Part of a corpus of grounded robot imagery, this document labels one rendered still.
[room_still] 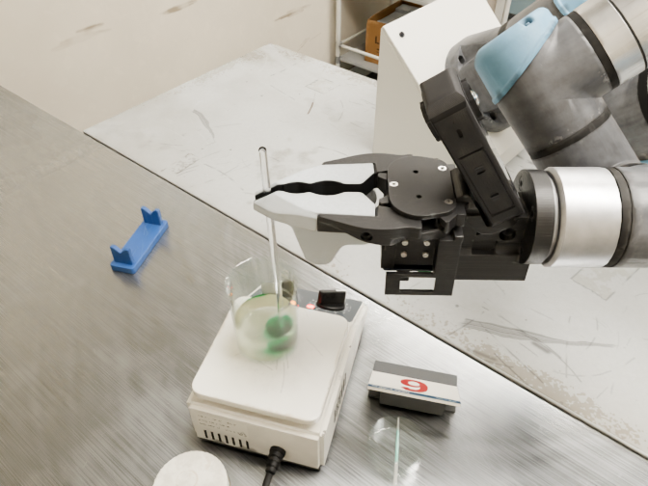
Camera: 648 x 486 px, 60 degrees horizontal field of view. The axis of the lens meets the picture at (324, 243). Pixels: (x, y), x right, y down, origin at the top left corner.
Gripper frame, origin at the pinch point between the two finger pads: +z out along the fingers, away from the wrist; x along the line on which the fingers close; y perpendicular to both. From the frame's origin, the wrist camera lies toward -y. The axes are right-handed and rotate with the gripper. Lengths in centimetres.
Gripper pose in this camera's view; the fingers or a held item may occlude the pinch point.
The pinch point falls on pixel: (270, 192)
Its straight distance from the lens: 42.0
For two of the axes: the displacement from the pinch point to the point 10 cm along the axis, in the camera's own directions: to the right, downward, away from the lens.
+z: -10.0, -0.1, 0.5
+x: 0.4, -6.8, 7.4
